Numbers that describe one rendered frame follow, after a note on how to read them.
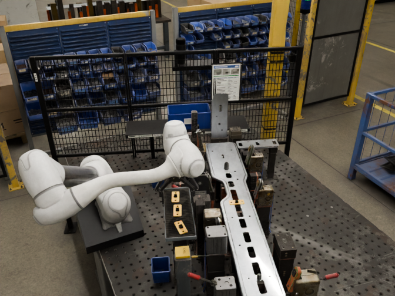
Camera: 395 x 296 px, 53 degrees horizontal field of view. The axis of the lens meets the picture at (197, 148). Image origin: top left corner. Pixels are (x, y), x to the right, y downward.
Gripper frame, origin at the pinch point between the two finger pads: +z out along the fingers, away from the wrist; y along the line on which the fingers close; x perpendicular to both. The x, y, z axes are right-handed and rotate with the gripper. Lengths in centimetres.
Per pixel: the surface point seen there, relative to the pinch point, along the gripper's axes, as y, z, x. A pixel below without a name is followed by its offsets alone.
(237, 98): 43, 5, 127
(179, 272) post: 0.9, 15.2, -30.2
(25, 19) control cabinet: -304, 65, 646
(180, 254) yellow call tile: 1.6, 6.5, -28.5
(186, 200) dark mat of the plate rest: 4.0, 6.5, 7.6
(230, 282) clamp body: 22.4, 16.4, -35.4
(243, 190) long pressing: 37, 22, 36
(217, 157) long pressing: 25, 22, 72
